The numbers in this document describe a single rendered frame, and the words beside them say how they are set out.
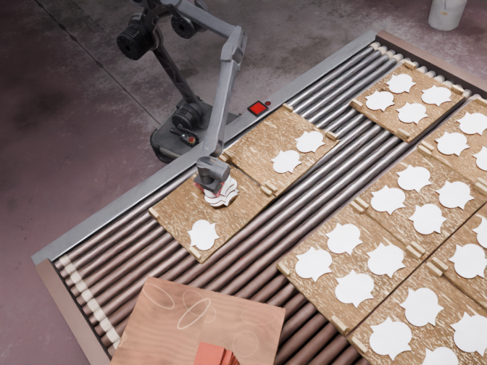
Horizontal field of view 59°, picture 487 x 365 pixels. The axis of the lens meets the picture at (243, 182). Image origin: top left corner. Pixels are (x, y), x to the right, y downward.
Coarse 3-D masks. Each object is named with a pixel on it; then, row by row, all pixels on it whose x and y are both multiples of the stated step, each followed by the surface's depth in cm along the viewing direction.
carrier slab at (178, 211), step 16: (192, 176) 191; (240, 176) 188; (176, 192) 186; (192, 192) 186; (240, 192) 183; (256, 192) 182; (160, 208) 182; (176, 208) 181; (192, 208) 181; (208, 208) 180; (224, 208) 179; (240, 208) 178; (256, 208) 177; (160, 224) 178; (176, 224) 177; (192, 224) 176; (224, 224) 174; (240, 224) 174; (224, 240) 170; (208, 256) 167
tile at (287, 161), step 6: (282, 156) 191; (288, 156) 190; (294, 156) 190; (276, 162) 189; (282, 162) 189; (288, 162) 189; (294, 162) 188; (300, 162) 188; (276, 168) 187; (282, 168) 187; (288, 168) 187; (294, 168) 187
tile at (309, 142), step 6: (306, 132) 198; (312, 132) 198; (318, 132) 197; (300, 138) 196; (306, 138) 196; (312, 138) 195; (318, 138) 195; (300, 144) 194; (306, 144) 194; (312, 144) 193; (318, 144) 193; (324, 144) 193; (300, 150) 192; (306, 150) 192; (312, 150) 191
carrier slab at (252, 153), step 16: (288, 112) 208; (256, 128) 204; (272, 128) 203; (288, 128) 202; (304, 128) 201; (240, 144) 199; (256, 144) 198; (272, 144) 197; (288, 144) 196; (336, 144) 194; (240, 160) 193; (256, 160) 192; (304, 160) 190; (256, 176) 187; (272, 176) 186; (288, 176) 185; (272, 192) 181
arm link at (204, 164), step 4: (204, 156) 164; (200, 160) 162; (204, 160) 162; (208, 160) 162; (196, 164) 162; (200, 164) 161; (204, 164) 161; (208, 164) 160; (200, 168) 161; (204, 168) 161; (208, 168) 160; (200, 172) 163; (204, 172) 163; (208, 172) 163
